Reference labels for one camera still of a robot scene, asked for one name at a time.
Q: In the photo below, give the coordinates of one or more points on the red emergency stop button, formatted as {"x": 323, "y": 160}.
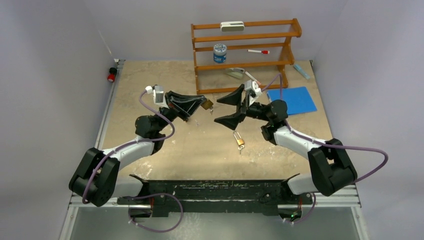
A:
{"x": 112, "y": 73}

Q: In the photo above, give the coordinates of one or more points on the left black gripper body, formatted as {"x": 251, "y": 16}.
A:
{"x": 174, "y": 111}

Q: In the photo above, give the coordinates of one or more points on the white red marker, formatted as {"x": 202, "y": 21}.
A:
{"x": 264, "y": 52}

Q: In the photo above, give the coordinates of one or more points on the grey stapler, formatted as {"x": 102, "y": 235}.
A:
{"x": 235, "y": 72}

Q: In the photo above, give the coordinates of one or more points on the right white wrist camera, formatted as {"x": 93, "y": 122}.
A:
{"x": 252, "y": 92}

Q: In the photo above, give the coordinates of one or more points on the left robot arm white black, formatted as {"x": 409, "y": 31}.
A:
{"x": 96, "y": 179}

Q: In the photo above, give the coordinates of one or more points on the light blue eraser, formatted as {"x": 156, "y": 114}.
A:
{"x": 301, "y": 71}

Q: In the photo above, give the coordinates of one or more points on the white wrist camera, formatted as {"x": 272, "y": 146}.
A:
{"x": 252, "y": 92}
{"x": 158, "y": 95}

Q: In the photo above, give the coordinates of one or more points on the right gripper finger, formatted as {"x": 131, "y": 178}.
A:
{"x": 231, "y": 121}
{"x": 234, "y": 98}

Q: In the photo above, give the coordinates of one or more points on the long shackle brass padlock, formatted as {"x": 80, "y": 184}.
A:
{"x": 238, "y": 138}

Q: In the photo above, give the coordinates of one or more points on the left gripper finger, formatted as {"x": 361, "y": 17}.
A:
{"x": 183, "y": 99}
{"x": 188, "y": 108}

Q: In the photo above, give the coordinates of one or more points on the blue white jar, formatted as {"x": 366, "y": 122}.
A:
{"x": 219, "y": 53}

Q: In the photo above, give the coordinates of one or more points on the white pen on table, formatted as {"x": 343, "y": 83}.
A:
{"x": 252, "y": 78}

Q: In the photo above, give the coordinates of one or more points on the black base frame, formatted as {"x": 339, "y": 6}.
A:
{"x": 269, "y": 197}

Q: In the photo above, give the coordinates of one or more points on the aluminium rail frame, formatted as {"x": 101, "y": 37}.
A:
{"x": 338, "y": 217}

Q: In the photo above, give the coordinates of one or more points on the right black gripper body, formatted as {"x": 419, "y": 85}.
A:
{"x": 257, "y": 110}

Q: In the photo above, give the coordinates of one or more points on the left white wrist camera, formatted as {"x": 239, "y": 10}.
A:
{"x": 158, "y": 95}

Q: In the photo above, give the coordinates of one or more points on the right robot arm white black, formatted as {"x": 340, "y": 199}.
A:
{"x": 331, "y": 168}

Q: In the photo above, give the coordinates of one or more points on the white rectangular box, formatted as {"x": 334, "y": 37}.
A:
{"x": 232, "y": 26}

